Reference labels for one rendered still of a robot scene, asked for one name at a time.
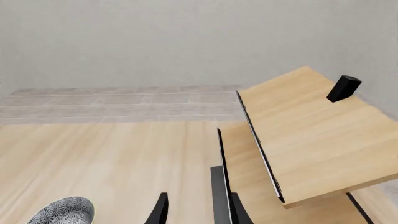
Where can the black white patterned bowl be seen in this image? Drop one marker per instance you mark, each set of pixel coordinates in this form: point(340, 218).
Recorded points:
point(63, 211)

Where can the pale wooden drawer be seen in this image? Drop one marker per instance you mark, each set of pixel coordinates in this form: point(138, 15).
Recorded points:
point(245, 163)

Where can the pale wooden cabinet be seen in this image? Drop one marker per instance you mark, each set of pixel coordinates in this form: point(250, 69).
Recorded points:
point(314, 140)

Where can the black rectangular block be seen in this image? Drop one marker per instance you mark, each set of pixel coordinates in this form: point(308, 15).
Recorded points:
point(343, 89)

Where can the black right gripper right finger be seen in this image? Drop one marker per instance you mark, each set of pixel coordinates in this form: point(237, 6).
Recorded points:
point(241, 213)

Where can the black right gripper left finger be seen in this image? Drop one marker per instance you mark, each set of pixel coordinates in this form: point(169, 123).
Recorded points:
point(160, 213)

